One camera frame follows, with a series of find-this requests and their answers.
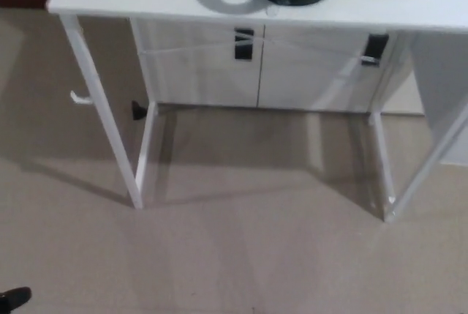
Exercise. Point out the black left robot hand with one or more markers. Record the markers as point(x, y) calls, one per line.
point(14, 296)

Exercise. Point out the white hook on table leg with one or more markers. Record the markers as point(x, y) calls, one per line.
point(76, 99)

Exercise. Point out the black floor door stopper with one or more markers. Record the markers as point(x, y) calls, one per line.
point(139, 112)

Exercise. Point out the white cabinet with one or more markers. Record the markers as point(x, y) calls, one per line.
point(204, 72)

